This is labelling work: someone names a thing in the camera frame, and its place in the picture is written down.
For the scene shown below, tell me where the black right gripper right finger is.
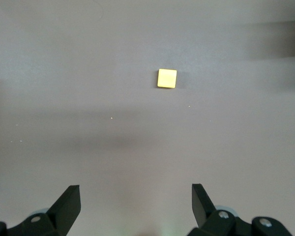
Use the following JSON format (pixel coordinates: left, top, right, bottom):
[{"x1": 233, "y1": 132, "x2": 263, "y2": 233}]
[{"x1": 186, "y1": 183, "x2": 293, "y2": 236}]

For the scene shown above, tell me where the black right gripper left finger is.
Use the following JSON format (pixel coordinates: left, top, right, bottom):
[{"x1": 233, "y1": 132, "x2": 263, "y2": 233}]
[{"x1": 0, "y1": 184, "x2": 81, "y2": 236}]

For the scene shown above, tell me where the yellow cube block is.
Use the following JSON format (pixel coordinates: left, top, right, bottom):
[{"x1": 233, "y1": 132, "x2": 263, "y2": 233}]
[{"x1": 156, "y1": 68, "x2": 177, "y2": 89}]

